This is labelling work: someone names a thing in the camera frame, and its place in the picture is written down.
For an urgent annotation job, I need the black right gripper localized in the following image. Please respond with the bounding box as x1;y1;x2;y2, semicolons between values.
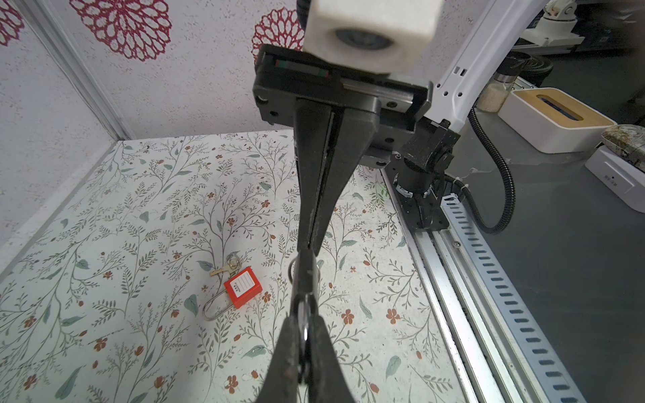
253;45;433;255

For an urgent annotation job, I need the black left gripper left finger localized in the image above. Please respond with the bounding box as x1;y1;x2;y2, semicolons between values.
256;299;305;403

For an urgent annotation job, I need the glass spice jar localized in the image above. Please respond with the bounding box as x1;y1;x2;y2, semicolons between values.
475;51;531;114

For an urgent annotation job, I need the black padlock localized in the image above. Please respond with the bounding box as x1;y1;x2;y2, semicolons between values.
291;249;319;325

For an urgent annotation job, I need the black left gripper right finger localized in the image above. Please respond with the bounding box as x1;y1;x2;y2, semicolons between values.
302;299;354;403

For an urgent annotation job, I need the black corrugated right cable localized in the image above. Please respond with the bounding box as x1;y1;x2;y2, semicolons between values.
442;106;517;236

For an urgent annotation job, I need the white tissue box wooden lid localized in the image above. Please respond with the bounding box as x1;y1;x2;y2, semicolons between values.
498;87;616;154

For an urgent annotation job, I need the red padlock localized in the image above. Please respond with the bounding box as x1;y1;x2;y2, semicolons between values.
202;266;263;322

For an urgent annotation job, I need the brass key with ring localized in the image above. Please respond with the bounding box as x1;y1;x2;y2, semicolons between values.
209;255;241;277

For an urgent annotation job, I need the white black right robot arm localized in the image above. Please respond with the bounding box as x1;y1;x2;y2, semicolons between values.
253;1;540;257

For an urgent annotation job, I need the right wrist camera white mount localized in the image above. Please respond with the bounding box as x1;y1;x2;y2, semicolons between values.
302;0;443;74

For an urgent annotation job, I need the white device box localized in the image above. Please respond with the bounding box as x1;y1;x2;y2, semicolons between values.
585;145;644;213

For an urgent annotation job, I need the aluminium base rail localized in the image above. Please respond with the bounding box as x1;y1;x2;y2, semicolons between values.
402;195;585;402

